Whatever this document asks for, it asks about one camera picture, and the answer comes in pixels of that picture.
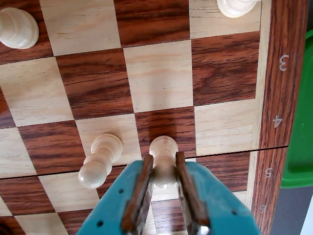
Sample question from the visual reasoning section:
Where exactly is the white wooden pawn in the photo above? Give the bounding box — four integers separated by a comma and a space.
0, 7, 40, 49
149, 136, 179, 188
217, 0, 263, 19
78, 133, 124, 189

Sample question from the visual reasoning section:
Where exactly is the green plastic lid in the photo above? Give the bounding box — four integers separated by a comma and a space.
280, 29, 313, 189

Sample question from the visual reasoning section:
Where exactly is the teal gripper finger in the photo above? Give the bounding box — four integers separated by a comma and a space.
175, 151, 263, 235
76, 156, 155, 235

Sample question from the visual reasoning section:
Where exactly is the grey textured mat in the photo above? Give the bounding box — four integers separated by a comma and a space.
268, 186, 310, 235

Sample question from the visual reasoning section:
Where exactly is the wooden folding chess board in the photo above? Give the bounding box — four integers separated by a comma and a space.
0, 0, 309, 235

